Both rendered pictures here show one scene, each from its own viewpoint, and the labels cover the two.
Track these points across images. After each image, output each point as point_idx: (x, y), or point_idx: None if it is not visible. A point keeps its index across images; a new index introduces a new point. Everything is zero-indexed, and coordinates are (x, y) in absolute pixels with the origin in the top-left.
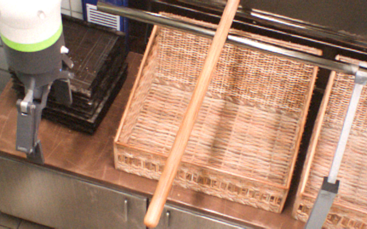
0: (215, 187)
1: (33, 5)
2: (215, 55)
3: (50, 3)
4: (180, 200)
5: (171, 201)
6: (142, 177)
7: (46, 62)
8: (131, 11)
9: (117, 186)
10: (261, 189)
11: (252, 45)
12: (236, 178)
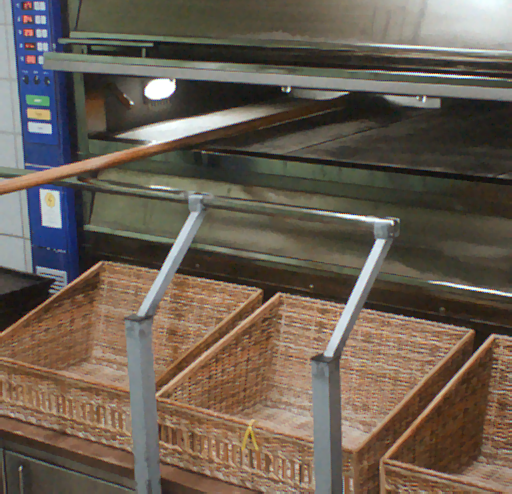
0: (75, 417)
1: None
2: (44, 172)
3: None
4: (32, 435)
5: (22, 437)
6: (4, 417)
7: None
8: (4, 167)
9: None
10: (117, 403)
11: (101, 183)
12: (89, 386)
